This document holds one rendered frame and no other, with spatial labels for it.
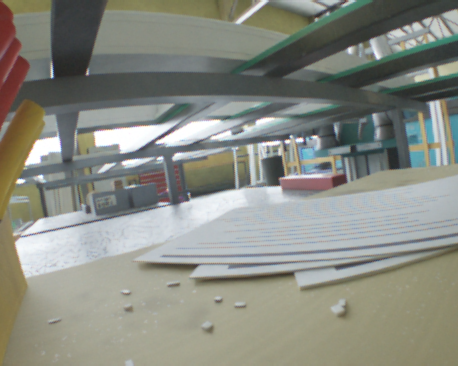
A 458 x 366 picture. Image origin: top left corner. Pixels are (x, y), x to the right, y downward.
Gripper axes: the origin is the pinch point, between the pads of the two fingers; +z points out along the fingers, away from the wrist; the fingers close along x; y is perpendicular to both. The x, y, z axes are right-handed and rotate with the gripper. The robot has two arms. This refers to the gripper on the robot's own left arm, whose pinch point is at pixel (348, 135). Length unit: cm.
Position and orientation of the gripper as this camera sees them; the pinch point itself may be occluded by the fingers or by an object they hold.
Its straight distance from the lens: 148.2
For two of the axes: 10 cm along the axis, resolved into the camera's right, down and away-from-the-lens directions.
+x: 5.6, 0.7, -8.3
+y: -7.9, -2.4, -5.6
